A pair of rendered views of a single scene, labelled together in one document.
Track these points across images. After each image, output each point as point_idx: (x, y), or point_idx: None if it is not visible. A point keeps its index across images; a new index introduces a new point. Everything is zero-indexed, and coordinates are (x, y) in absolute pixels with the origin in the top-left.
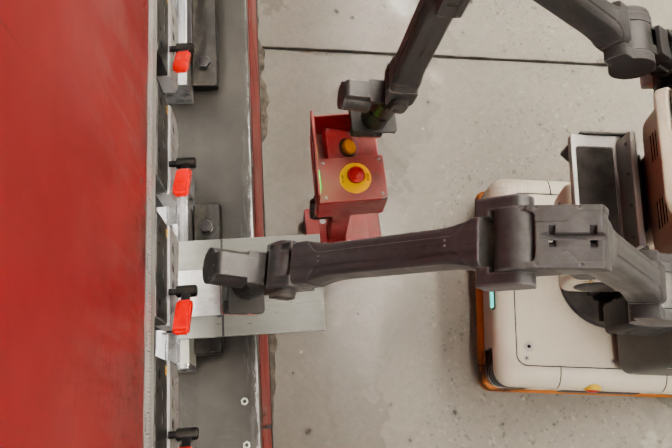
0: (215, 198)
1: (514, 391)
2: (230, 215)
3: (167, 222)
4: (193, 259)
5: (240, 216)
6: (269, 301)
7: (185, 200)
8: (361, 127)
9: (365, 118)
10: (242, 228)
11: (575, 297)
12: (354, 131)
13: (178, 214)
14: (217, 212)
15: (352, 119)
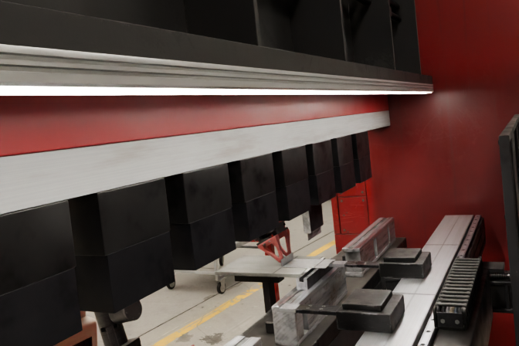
0: (266, 337)
1: None
2: (262, 330)
3: (303, 291)
4: (295, 269)
5: (256, 328)
6: (264, 260)
7: (284, 296)
8: (131, 339)
9: (124, 334)
10: (259, 325)
11: None
12: (138, 337)
13: (293, 293)
14: (269, 319)
15: (132, 340)
